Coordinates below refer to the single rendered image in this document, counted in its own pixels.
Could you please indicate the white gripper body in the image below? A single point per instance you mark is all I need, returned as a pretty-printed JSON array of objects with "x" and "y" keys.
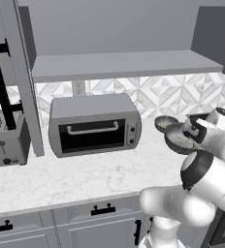
[{"x": 190, "y": 128}]

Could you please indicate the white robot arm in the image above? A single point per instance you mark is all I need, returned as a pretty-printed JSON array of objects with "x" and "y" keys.
[{"x": 201, "y": 190}]

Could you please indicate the small grey speckled bowl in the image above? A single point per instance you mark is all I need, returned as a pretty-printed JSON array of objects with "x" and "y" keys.
[{"x": 164, "y": 122}]

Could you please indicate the grey base cabinet door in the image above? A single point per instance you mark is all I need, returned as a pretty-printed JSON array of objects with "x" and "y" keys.
[
  {"x": 17, "y": 242},
  {"x": 98, "y": 234}
]

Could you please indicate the grey open cabinet door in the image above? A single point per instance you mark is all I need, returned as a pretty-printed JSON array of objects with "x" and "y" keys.
[{"x": 24, "y": 80}]

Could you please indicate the black toaster oven knob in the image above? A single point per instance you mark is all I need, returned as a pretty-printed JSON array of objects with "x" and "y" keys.
[
  {"x": 131, "y": 129},
  {"x": 131, "y": 141}
]

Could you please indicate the black toaster oven door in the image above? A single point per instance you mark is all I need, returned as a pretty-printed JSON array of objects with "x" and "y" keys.
[{"x": 91, "y": 140}]

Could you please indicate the grey toaster oven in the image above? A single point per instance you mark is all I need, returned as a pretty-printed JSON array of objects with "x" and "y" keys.
[{"x": 91, "y": 106}]

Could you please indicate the grey drawer front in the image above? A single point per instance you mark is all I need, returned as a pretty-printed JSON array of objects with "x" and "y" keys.
[
  {"x": 124, "y": 206},
  {"x": 20, "y": 223}
]

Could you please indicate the grey toaster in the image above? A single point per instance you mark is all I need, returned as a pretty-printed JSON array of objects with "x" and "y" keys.
[{"x": 7, "y": 145}]

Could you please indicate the grey open wall cabinet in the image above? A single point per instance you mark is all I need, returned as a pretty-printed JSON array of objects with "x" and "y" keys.
[{"x": 124, "y": 64}]

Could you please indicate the grey closed wall cabinet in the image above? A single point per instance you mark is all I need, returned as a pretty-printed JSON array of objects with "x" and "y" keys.
[{"x": 214, "y": 38}]

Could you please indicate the white wall outlet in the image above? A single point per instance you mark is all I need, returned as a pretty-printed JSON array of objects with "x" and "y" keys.
[{"x": 78, "y": 88}]

